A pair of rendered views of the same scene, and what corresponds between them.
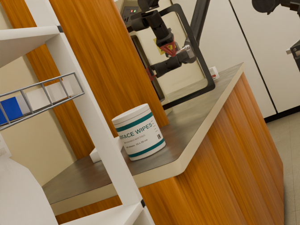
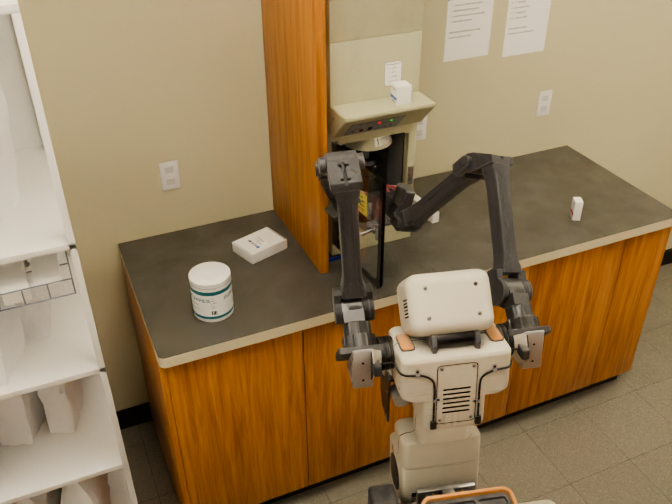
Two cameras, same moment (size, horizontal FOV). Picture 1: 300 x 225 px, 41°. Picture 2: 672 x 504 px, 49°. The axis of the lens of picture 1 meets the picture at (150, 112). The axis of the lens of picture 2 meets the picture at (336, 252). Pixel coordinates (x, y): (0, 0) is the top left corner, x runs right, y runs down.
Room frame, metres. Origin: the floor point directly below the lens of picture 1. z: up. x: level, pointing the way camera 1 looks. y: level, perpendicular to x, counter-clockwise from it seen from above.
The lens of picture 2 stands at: (0.22, -1.53, 2.41)
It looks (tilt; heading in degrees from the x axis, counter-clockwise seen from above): 34 degrees down; 44
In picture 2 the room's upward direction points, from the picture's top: straight up
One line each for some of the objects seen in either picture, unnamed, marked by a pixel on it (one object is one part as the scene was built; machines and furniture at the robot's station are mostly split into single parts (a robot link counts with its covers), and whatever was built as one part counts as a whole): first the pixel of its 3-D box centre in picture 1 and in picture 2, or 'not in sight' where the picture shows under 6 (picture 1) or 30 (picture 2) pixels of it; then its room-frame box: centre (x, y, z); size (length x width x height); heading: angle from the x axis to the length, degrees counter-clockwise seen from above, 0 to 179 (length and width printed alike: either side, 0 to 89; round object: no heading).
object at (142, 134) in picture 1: (139, 131); (211, 291); (1.29, 0.06, 1.02); 0.13 x 0.13 x 0.15
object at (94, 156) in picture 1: (107, 148); (259, 245); (1.63, 0.22, 0.96); 0.16 x 0.12 x 0.04; 176
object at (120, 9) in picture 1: (129, 13); (383, 119); (1.91, -0.11, 1.46); 0.32 x 0.12 x 0.10; 158
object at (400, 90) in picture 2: not in sight; (400, 92); (1.96, -0.13, 1.54); 0.05 x 0.05 x 0.06; 64
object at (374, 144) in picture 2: not in sight; (366, 133); (1.99, 0.03, 1.34); 0.18 x 0.18 x 0.05
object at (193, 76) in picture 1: (165, 60); (357, 216); (1.74, -0.16, 1.19); 0.30 x 0.01 x 0.40; 73
